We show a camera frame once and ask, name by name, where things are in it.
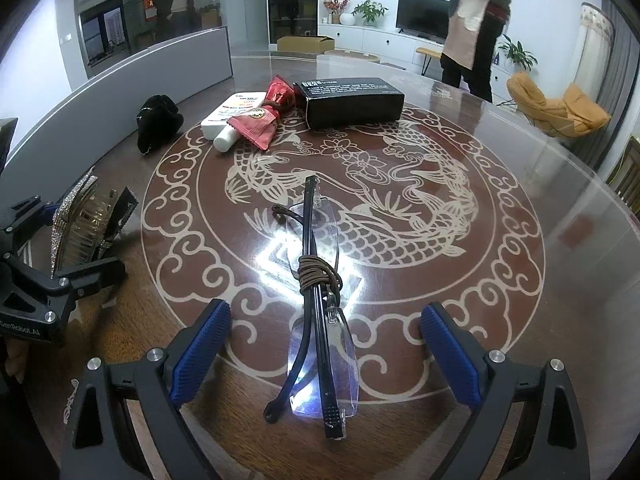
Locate white television cabinet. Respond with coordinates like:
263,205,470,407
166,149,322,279
317,22,532,92

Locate wooden chair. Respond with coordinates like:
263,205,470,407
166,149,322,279
607,134,640,217

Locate green potted plant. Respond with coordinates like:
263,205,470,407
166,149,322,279
351,0,389,28

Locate vase of red flowers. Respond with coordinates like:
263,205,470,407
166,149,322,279
322,0,356,26

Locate cardboard box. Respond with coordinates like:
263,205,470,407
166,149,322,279
276,34,335,55

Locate white squeeze tube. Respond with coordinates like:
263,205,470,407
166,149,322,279
200,90,267,154

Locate grey divider board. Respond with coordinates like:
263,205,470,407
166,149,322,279
0,26,234,181

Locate black television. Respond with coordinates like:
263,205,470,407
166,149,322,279
394,0,454,45

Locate dark glass bookcase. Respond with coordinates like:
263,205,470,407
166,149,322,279
266,0,320,51

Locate covered standing air conditioner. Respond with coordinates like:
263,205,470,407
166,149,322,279
577,2,617,104

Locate person's left hand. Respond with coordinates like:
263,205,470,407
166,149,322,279
0,336,28,385

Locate rimless eyeglasses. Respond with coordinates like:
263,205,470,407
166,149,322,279
263,174,362,442

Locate grey curtain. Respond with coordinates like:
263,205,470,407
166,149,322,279
599,0,640,173

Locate yellow lounge chair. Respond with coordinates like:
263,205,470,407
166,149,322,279
506,70,612,139

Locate black velvet hair bow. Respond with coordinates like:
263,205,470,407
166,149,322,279
135,94,184,157

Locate brown hair tie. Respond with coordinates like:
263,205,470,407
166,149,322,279
297,255,344,294

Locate yellow topped bench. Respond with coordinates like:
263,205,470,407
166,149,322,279
415,47,447,79

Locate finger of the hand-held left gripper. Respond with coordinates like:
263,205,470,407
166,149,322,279
47,255,128,306
0,196,57,246

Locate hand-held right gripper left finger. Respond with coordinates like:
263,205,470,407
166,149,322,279
62,298,232,480

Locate large leafy potted plant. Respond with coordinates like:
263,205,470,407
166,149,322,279
497,34,539,72

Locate rhinestone bow hair clip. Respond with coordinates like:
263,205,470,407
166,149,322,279
49,165,139,277

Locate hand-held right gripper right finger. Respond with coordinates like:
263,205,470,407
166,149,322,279
420,302,591,480

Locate black rectangular box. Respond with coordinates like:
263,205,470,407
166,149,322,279
292,77,405,130

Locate brown wooden desktop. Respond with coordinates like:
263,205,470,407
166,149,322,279
0,50,640,480

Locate red snack packet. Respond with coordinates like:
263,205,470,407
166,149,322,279
226,74,299,151

